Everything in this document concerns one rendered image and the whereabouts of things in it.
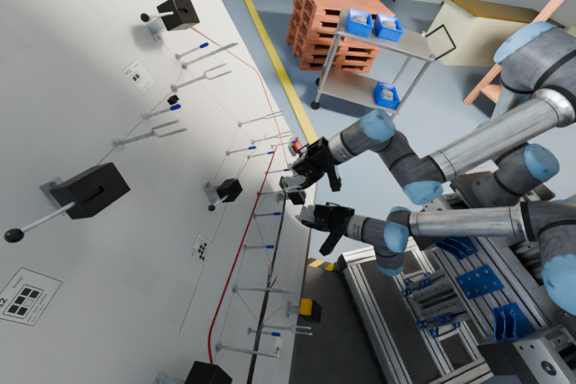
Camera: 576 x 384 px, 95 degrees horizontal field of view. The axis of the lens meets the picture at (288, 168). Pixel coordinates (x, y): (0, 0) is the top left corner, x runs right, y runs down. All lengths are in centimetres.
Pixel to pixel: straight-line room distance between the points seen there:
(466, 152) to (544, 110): 17
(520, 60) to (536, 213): 35
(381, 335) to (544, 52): 151
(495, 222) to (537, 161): 36
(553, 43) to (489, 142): 26
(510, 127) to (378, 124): 27
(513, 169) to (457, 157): 49
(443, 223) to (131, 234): 76
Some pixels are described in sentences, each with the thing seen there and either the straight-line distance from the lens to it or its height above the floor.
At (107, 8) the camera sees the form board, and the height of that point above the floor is 161.
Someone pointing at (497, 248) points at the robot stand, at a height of 107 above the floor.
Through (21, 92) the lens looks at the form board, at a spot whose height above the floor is 159.
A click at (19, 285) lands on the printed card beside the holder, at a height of 148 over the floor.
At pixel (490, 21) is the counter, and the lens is 578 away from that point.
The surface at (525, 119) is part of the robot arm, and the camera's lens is 75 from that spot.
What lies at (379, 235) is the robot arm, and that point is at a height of 125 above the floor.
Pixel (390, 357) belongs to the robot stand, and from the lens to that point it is 185.
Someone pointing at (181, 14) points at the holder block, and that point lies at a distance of 57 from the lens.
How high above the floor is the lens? 184
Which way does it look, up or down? 49 degrees down
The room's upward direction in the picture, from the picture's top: 18 degrees clockwise
